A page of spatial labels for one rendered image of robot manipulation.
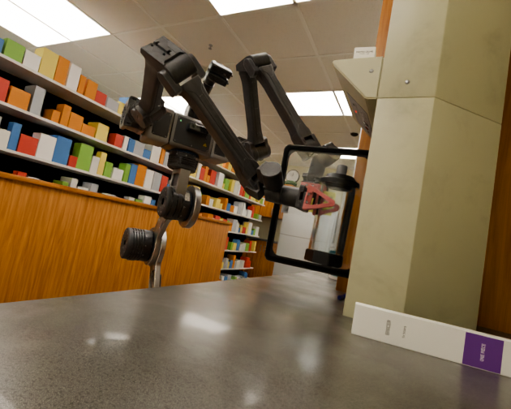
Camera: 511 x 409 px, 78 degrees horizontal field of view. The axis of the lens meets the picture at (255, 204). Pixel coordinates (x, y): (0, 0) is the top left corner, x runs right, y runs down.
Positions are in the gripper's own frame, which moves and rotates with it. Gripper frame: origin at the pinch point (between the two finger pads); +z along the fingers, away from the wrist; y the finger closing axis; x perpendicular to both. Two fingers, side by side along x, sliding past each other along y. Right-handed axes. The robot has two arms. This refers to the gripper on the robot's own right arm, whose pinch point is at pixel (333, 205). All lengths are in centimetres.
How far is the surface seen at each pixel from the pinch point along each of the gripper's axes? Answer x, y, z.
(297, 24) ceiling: -140, 119, -79
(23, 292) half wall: 87, 45, -178
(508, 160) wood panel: -25, 19, 40
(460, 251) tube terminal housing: 5.0, -8.8, 28.8
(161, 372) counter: 24, -62, 0
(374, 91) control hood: -24.8, -16.2, 5.5
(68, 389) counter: 24, -69, -3
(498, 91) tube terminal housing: -32.0, -5.3, 30.0
